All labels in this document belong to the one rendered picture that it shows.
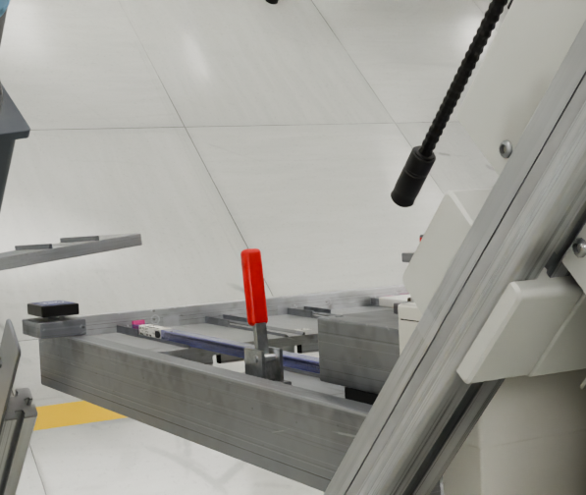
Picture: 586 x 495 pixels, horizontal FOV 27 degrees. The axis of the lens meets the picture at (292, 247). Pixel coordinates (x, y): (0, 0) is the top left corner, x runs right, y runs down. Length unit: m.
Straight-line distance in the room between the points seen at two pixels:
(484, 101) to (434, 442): 0.19
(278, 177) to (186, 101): 0.31
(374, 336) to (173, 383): 0.26
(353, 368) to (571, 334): 0.26
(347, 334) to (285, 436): 0.09
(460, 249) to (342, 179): 2.35
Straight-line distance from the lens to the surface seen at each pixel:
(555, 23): 0.60
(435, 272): 0.64
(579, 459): 0.77
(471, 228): 0.61
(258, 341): 0.98
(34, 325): 1.29
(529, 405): 0.74
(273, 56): 3.29
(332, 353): 0.89
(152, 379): 1.09
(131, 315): 1.41
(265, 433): 0.90
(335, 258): 2.73
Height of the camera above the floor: 1.73
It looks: 40 degrees down
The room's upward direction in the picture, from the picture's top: 23 degrees clockwise
